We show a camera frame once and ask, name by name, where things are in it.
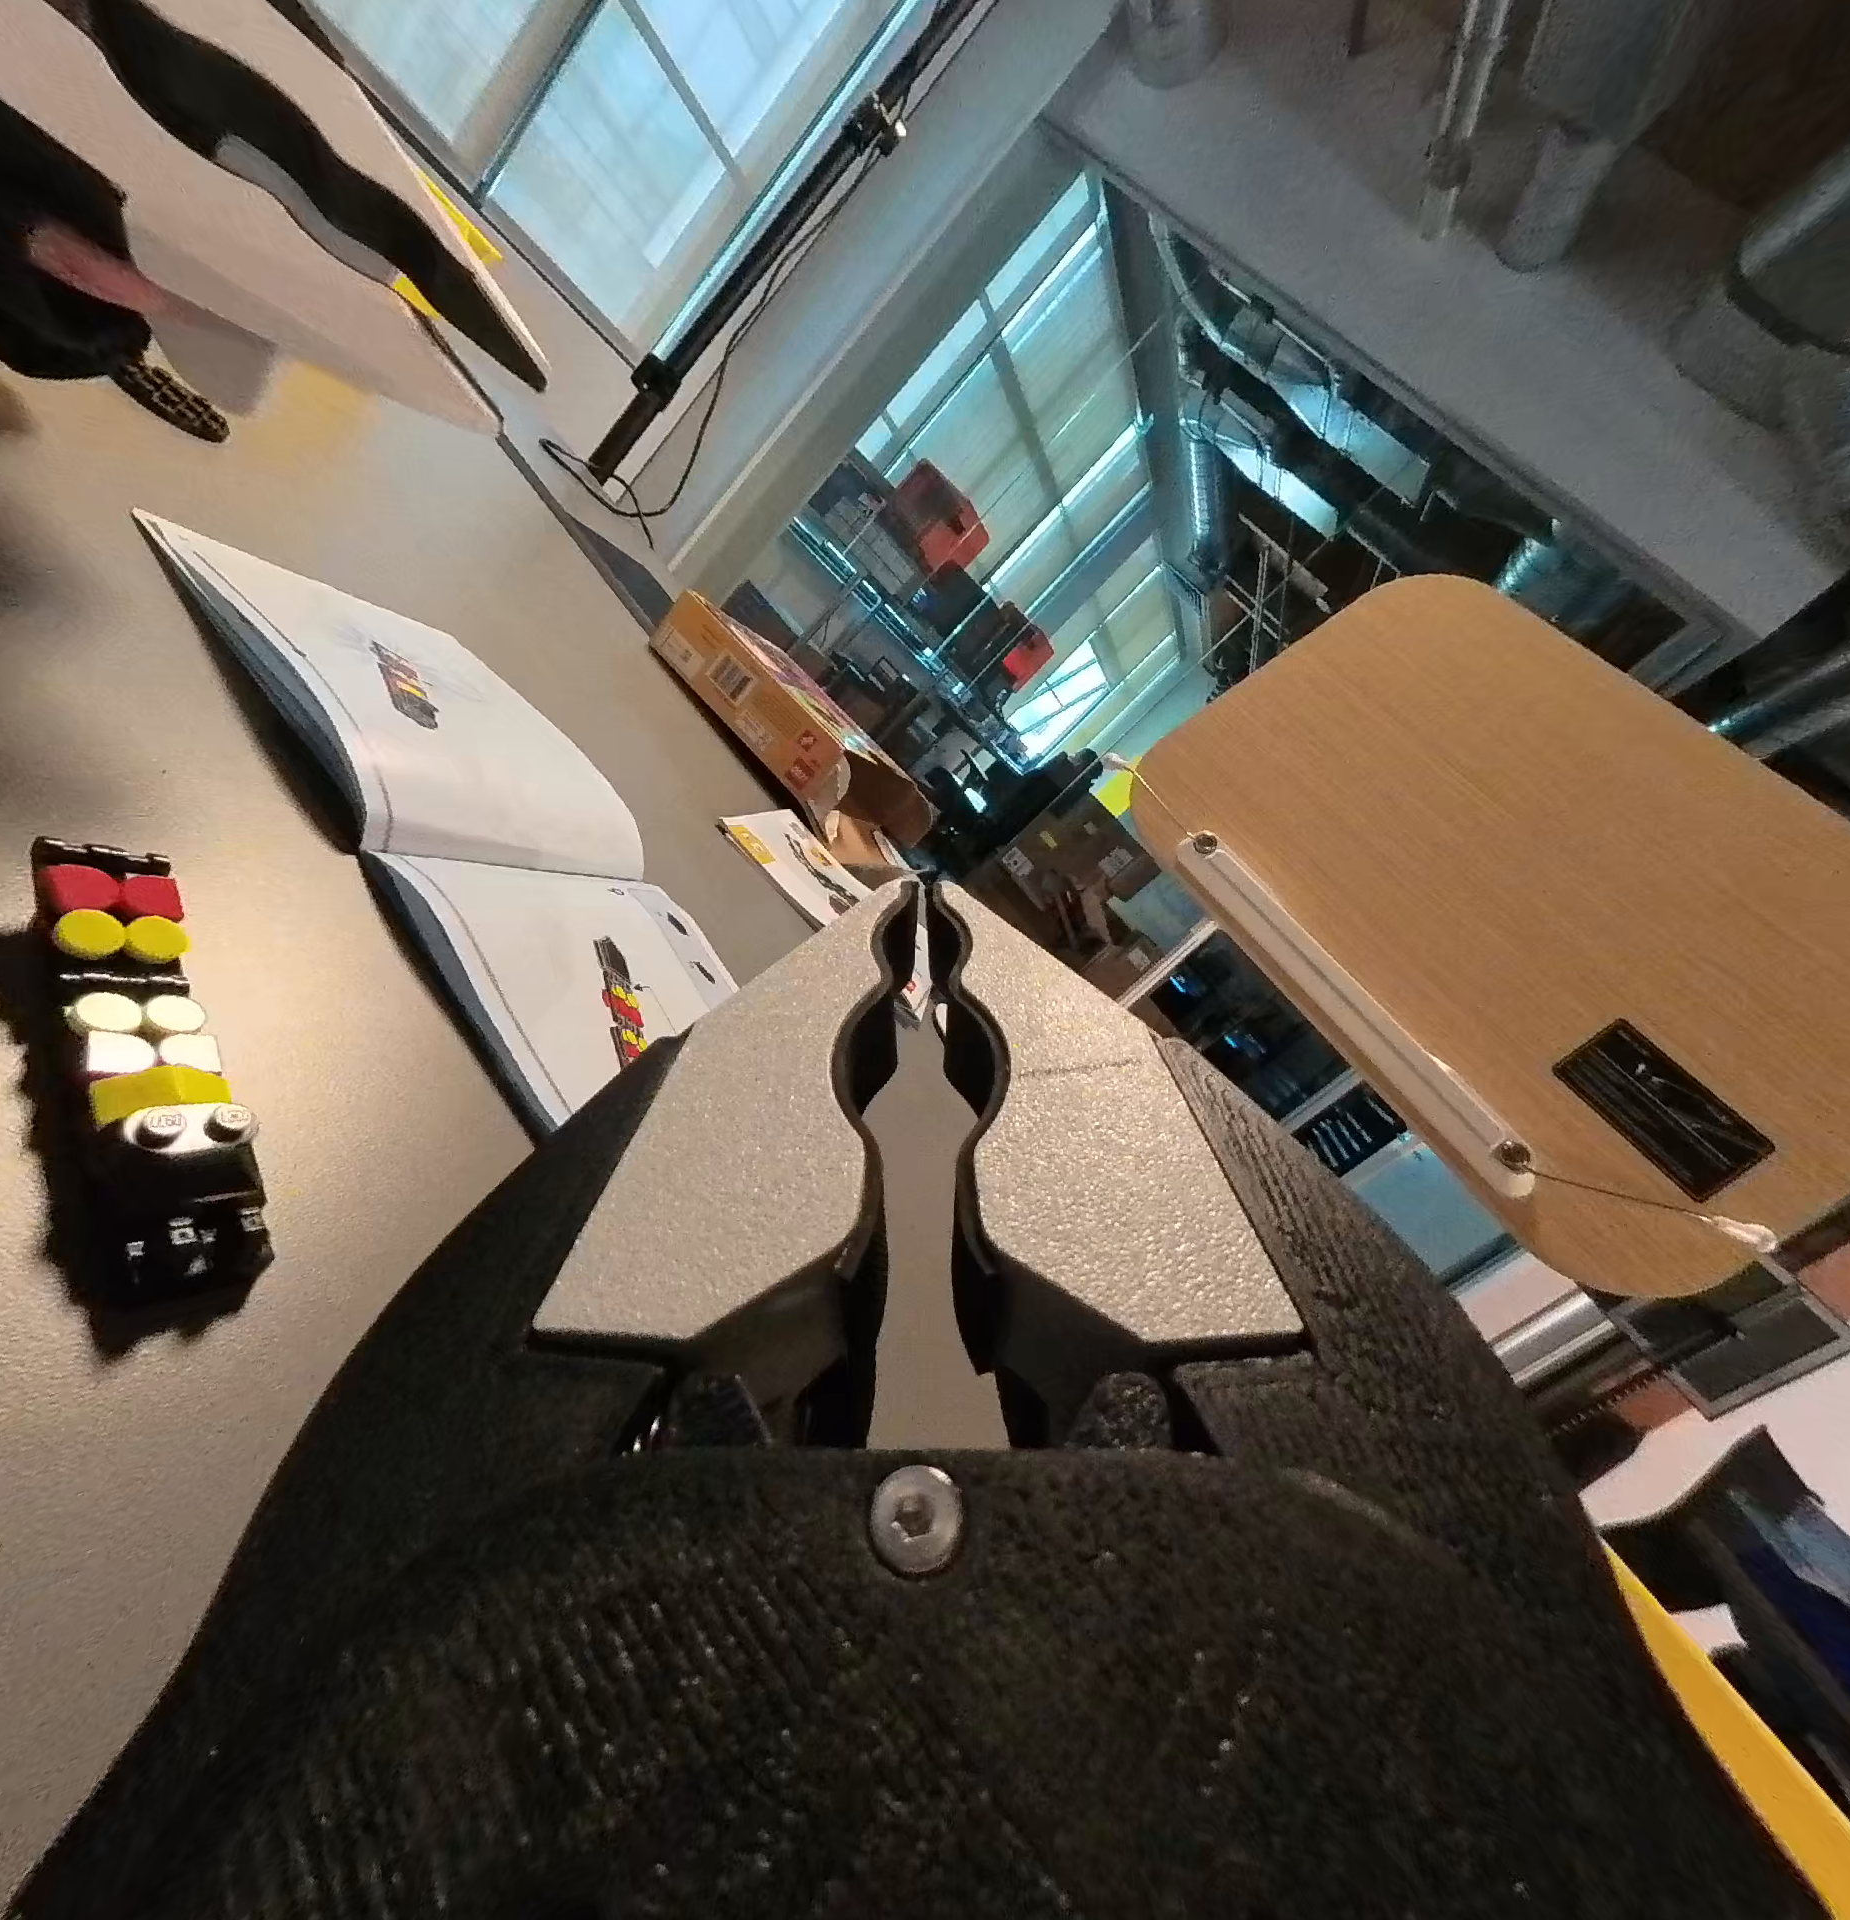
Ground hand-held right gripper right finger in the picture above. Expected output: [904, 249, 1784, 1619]
[925, 881, 1308, 1376]

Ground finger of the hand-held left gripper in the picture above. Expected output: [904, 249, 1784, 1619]
[93, 0, 553, 395]
[0, 0, 505, 435]

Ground long red yellow lego assembly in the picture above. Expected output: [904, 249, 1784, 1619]
[28, 836, 278, 1311]

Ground red black storage case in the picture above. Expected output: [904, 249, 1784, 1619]
[946, 599, 1054, 692]
[882, 463, 992, 572]

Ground yellow plastic tray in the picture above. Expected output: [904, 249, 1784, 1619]
[1598, 1542, 1850, 1920]

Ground brown cardboard box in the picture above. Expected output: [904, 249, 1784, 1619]
[650, 589, 937, 850]

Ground black light stand pole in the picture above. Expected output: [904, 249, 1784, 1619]
[583, 0, 1017, 485]

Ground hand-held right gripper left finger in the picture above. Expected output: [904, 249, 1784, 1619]
[530, 881, 927, 1360]

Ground silver ventilation duct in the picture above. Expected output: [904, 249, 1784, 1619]
[1496, 82, 1634, 276]
[1726, 127, 1850, 362]

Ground glass window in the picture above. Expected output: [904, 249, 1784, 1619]
[849, 172, 1218, 760]
[287, 0, 927, 355]

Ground brown shipping carton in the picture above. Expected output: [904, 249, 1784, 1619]
[1000, 794, 1168, 977]

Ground open lego instruction booklet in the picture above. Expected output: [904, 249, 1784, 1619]
[131, 510, 740, 1137]

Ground closed lego instruction booklet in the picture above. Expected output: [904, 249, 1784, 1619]
[718, 810, 929, 1027]

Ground wooden laptop stand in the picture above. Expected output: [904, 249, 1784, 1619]
[1105, 575, 1850, 1303]

